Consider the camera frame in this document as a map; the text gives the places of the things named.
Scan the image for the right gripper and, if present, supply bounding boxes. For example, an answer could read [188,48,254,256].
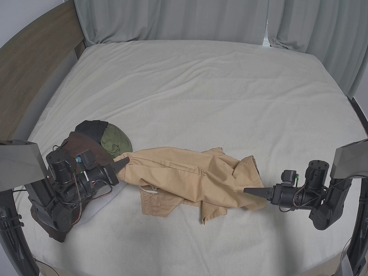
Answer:
[269,184,300,209]

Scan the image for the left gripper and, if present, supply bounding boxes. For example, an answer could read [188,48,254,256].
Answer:
[85,163,120,190]

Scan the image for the tan trousers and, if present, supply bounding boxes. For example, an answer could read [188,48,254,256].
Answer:
[113,146,266,225]

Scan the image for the bed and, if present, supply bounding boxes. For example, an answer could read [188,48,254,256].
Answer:
[0,0,368,276]

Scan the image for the white garment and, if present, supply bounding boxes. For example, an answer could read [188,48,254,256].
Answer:
[78,179,129,227]

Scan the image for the dark brown garment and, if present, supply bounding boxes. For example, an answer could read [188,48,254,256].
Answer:
[30,131,114,242]

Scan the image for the green garment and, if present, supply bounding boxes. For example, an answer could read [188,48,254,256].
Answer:
[101,124,133,159]

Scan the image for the black garment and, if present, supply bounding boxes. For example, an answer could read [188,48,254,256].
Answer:
[75,120,109,148]

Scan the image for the pale grey-green wide curtain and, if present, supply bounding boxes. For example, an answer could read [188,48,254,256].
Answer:
[70,0,270,48]

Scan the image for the pale grey-green narrow curtain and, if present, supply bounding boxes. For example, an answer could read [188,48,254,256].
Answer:
[267,0,368,98]

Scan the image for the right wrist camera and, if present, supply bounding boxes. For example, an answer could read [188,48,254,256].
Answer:
[281,170,299,187]

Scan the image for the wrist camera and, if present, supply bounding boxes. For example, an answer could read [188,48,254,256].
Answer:
[76,150,97,171]
[281,170,299,187]

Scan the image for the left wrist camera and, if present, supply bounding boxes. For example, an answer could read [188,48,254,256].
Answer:
[76,150,97,171]

